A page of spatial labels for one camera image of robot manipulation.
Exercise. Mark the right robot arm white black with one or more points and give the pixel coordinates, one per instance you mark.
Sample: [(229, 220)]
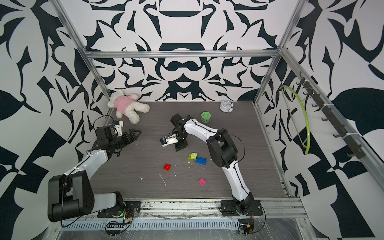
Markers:
[(223, 152)]

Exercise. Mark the green hoop tube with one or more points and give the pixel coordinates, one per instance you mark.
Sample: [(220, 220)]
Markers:
[(306, 143)]

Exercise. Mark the lime lego brick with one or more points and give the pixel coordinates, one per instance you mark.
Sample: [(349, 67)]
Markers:
[(192, 156)]

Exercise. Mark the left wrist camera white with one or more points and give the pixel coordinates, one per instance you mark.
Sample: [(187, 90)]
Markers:
[(118, 125)]

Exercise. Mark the pink lego brick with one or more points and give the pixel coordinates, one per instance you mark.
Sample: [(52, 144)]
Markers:
[(202, 181)]

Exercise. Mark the green lidded jar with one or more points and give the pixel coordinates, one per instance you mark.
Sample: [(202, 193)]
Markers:
[(206, 117)]

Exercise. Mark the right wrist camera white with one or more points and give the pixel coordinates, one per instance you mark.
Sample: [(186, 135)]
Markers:
[(169, 140)]

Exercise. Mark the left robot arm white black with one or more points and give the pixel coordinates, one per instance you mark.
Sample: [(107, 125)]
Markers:
[(70, 195)]

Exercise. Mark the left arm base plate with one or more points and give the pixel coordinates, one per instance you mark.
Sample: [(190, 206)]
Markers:
[(128, 209)]

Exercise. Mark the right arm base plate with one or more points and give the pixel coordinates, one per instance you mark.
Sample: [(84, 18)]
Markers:
[(232, 208)]

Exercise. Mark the black hook rack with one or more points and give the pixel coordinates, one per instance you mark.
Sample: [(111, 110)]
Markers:
[(331, 115)]

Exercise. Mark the blue lego brick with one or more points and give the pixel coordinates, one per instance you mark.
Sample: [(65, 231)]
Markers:
[(201, 161)]

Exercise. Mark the white plush toy pink shirt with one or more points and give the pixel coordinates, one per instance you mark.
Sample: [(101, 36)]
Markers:
[(127, 105)]

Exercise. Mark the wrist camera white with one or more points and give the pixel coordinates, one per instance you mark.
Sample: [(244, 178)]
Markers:
[(118, 125), (169, 140)]

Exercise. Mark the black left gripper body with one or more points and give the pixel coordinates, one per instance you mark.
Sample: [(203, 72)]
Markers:
[(125, 138)]

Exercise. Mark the aluminium front rail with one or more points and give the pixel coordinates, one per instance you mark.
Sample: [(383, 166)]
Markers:
[(192, 208)]

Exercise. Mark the red lego brick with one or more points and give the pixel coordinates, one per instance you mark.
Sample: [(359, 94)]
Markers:
[(167, 167)]

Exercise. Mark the small white alarm clock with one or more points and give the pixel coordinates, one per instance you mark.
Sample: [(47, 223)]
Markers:
[(226, 106)]

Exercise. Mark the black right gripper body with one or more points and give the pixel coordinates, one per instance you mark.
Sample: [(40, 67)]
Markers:
[(182, 136)]

